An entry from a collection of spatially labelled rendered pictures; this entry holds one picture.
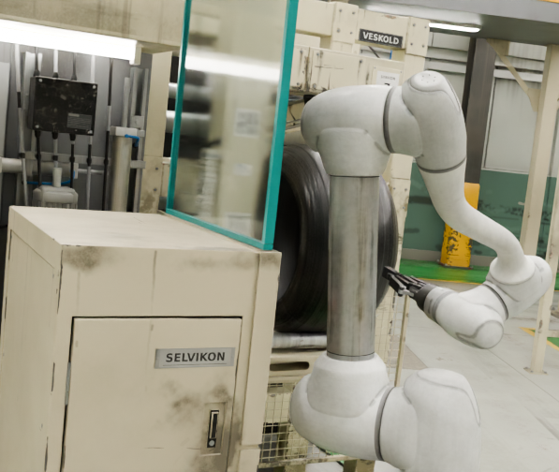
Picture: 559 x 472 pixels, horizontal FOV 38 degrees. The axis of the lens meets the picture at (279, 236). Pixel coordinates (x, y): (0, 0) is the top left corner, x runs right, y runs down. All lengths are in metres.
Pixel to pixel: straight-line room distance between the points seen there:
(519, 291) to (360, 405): 0.51
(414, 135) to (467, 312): 0.51
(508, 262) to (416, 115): 0.52
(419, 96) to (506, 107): 10.96
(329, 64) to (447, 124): 1.20
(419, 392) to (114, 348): 0.60
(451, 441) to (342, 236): 0.45
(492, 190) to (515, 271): 10.45
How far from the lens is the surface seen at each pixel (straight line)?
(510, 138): 12.54
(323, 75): 2.72
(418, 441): 1.65
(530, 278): 1.98
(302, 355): 2.40
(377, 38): 3.21
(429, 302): 2.03
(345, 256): 1.65
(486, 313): 1.92
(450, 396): 1.64
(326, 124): 1.63
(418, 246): 12.14
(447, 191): 1.68
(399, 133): 1.59
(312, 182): 2.30
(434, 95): 1.56
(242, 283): 1.47
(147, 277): 1.41
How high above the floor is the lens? 1.46
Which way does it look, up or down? 6 degrees down
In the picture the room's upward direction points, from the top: 6 degrees clockwise
